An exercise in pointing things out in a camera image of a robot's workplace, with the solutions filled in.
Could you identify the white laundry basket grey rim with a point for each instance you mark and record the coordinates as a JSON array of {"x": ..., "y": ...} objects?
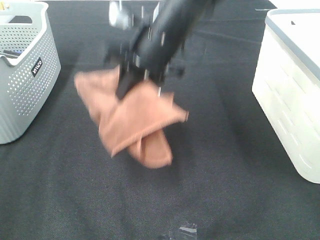
[{"x": 286, "y": 85}]

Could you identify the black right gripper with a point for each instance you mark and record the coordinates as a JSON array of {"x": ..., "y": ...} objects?
[{"x": 147, "y": 53}]

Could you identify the grey perforated laundry basket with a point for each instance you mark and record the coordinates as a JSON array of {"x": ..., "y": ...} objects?
[{"x": 29, "y": 66}]

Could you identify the brown microfiber towel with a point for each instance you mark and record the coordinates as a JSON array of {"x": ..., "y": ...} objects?
[{"x": 135, "y": 123}]

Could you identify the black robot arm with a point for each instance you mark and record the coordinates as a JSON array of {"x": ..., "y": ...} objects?
[{"x": 187, "y": 11}]

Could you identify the black table cloth mat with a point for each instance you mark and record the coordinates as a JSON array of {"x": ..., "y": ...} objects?
[{"x": 230, "y": 176}]

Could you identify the clear tape piece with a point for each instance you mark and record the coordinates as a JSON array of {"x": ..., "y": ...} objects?
[{"x": 189, "y": 229}]

